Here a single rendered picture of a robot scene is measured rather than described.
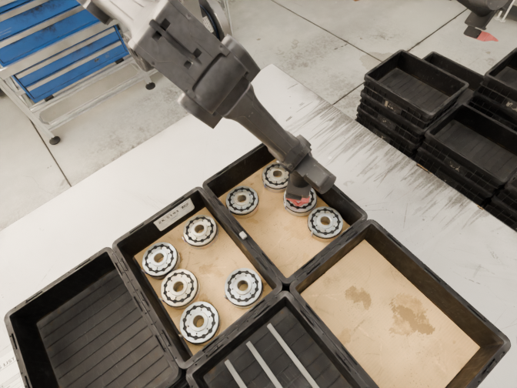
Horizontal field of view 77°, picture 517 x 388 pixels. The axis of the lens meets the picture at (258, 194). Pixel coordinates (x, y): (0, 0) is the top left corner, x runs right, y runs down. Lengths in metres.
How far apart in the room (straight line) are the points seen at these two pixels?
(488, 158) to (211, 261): 1.45
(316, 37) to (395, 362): 2.69
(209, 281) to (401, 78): 1.52
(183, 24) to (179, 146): 1.02
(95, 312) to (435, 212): 1.11
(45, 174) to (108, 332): 1.84
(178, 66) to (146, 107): 2.34
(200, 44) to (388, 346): 0.79
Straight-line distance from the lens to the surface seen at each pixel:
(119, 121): 2.75
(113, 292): 1.06
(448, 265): 1.20
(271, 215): 1.02
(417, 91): 1.97
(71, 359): 1.07
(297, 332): 0.91
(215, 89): 0.44
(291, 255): 0.96
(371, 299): 0.95
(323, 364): 0.91
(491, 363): 0.92
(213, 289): 0.96
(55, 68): 2.63
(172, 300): 0.95
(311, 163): 0.81
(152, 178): 1.36
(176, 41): 0.44
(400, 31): 3.29
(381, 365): 0.93
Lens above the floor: 1.73
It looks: 58 degrees down
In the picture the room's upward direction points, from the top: 9 degrees counter-clockwise
